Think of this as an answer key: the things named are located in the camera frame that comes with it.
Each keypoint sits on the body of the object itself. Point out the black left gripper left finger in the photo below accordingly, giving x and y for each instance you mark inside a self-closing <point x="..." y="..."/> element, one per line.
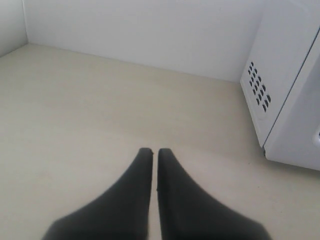
<point x="120" y="213"/>

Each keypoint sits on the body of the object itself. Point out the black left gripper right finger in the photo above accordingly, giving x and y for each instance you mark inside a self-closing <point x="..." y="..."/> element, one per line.
<point x="188" y="212"/>

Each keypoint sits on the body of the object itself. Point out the white microwave door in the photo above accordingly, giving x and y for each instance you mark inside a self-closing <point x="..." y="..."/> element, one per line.
<point x="295" y="136"/>

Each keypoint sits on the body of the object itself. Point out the white microwave oven body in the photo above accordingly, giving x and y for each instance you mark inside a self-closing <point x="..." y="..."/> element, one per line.
<point x="285" y="43"/>

